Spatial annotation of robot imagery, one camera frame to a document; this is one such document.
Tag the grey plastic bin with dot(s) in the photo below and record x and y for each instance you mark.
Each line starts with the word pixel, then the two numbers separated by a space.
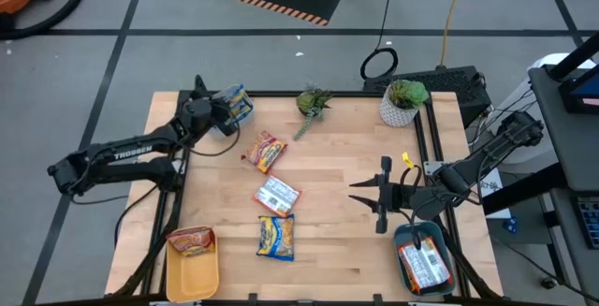
pixel 219 134

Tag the orange Maruchan noodle pack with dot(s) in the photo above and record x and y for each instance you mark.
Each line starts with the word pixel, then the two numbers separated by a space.
pixel 277 196
pixel 405 271
pixel 426 266

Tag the black monitor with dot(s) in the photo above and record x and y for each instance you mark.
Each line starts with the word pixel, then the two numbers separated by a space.
pixel 585 93

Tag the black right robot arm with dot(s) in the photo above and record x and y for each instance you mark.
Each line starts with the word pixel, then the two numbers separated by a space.
pixel 468 170

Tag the grey equipment cart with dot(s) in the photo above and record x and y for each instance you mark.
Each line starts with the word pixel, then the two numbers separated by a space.
pixel 571 147

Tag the red Maruchan noodle pack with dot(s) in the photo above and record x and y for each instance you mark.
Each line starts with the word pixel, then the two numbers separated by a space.
pixel 192 241
pixel 264 152

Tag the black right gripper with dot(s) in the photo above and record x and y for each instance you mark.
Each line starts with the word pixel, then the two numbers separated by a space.
pixel 398 197

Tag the yellow plastic bin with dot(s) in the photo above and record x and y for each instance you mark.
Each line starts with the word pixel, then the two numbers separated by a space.
pixel 192 278

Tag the teal plastic bin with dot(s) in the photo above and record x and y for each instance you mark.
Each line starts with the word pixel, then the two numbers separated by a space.
pixel 403 238

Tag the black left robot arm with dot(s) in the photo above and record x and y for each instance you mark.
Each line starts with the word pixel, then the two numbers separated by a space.
pixel 135 151

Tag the black keyboard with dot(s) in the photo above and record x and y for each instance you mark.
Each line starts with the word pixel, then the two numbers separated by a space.
pixel 590 222

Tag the small loose succulent plant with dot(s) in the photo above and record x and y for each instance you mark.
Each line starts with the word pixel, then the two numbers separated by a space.
pixel 311 102

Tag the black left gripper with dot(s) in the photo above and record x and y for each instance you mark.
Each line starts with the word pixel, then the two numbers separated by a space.
pixel 224 119

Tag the white paper sheet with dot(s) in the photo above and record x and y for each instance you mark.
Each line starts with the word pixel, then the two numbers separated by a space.
pixel 496 203

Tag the black computer case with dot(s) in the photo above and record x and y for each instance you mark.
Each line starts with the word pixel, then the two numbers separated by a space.
pixel 449 81

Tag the yellow gripper tag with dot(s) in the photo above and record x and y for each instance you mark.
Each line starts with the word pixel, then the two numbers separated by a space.
pixel 407 160

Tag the black caster wheel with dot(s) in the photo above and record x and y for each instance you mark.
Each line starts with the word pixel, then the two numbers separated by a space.
pixel 549 283

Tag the silver metal bracket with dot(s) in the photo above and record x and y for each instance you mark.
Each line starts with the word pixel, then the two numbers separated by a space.
pixel 433 167

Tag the small blue tag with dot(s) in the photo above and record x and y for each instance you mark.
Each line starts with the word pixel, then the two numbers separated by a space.
pixel 511 225

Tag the succulent in white patterned pot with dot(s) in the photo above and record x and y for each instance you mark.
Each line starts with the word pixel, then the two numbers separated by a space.
pixel 398 112

